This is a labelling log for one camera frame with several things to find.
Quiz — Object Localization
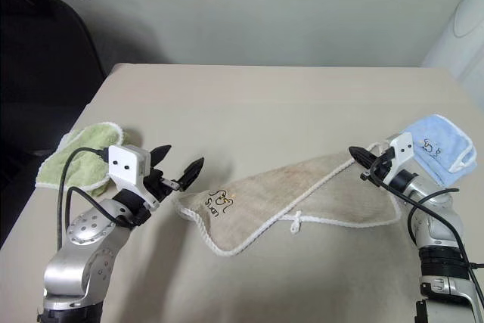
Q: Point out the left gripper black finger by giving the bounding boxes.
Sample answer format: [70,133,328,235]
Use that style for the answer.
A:
[150,144,172,170]
[177,157,206,193]

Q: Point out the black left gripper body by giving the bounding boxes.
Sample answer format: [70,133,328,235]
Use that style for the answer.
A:
[141,169,181,203]

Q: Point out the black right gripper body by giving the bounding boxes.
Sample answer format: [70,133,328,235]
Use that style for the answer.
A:
[368,148,395,185]

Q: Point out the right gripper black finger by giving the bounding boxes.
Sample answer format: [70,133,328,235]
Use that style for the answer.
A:
[348,145,380,169]

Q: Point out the beige towel with white trim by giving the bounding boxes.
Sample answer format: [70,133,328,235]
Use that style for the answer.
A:
[172,141,402,258]

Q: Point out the blue towel with white trim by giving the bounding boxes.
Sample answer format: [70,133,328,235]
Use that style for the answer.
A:
[400,113,479,188]

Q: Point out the green towel with white trim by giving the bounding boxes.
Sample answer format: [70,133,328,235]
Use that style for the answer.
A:
[35,121,145,199]

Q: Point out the white curved object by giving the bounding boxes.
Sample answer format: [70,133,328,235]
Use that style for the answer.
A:
[420,0,484,94]

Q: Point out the black office chair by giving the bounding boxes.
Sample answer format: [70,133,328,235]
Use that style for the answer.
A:
[0,0,107,203]

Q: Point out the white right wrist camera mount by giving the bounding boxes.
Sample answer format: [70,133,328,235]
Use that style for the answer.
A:
[384,132,417,167]

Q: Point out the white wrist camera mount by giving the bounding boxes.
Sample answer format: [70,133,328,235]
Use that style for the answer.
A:
[384,132,417,167]
[107,144,160,209]

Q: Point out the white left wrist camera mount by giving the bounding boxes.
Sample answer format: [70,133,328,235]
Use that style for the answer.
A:
[107,144,160,209]

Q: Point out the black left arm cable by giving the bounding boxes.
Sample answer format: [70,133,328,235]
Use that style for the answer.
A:
[56,147,150,249]

